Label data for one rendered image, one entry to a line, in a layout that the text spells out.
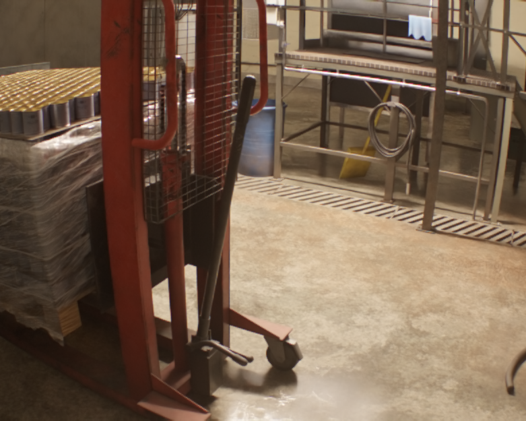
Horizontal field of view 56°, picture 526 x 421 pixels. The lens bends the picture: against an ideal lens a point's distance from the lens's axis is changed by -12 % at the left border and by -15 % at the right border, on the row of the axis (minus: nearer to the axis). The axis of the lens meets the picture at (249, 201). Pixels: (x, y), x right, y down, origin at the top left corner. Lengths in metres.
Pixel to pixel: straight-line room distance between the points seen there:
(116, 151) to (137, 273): 0.39
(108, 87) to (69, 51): 3.83
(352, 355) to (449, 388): 0.51
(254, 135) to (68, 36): 2.11
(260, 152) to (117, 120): 3.25
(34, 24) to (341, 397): 4.78
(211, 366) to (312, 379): 0.49
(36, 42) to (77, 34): 0.67
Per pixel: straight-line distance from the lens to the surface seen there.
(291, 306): 2.95
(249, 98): 1.69
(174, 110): 1.51
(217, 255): 1.91
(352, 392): 2.37
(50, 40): 5.68
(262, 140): 4.78
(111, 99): 1.65
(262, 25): 1.95
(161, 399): 2.01
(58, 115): 1.76
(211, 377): 2.19
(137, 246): 1.73
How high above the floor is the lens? 1.51
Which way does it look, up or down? 21 degrees down
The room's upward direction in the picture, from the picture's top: 1 degrees clockwise
